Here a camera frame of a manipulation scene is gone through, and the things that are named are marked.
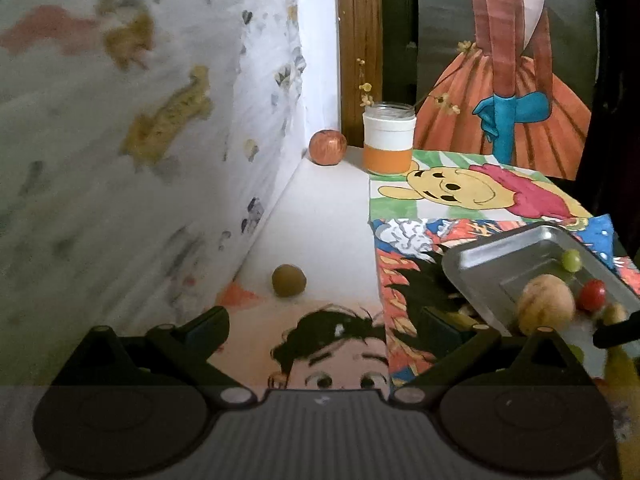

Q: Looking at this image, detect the red apple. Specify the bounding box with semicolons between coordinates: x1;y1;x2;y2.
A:
308;129;348;166

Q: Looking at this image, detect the white and orange jar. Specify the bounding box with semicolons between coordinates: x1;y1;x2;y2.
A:
362;102;417;176

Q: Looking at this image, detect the yellow banana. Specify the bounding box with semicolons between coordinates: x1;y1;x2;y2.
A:
602;347;636;387

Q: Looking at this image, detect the yellow flower twig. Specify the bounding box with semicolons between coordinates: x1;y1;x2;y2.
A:
356;40;478;116

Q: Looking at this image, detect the striped tan melon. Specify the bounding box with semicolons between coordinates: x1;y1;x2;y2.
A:
516;275;577;337

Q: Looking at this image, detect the brown longan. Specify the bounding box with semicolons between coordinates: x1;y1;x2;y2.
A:
272;264;307;298
600;302;628;326

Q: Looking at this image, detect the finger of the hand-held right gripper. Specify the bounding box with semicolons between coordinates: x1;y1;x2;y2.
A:
592;321;640;351

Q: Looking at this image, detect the brown wooden post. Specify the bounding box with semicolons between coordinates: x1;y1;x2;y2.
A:
336;0;383;148

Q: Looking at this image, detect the red cherry tomato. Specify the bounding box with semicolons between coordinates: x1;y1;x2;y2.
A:
577;280;607;312

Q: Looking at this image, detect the colourful cartoon drawing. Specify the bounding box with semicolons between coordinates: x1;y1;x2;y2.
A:
372;214;640;391

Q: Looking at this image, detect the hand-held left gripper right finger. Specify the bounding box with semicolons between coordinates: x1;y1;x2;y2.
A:
387;305;591;406

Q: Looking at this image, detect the orange dress wall poster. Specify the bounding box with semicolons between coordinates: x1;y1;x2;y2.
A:
412;0;601;181

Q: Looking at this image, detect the yellow bear drawing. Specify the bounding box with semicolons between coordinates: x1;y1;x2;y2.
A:
369;149;596;221

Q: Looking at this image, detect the metal tray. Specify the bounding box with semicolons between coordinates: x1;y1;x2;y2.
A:
441;224;640;381

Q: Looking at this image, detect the dark wooden frame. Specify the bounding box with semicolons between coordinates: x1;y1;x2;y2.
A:
575;0;640;261

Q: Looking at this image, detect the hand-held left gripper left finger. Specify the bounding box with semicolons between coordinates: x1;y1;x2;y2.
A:
65;305;257;406

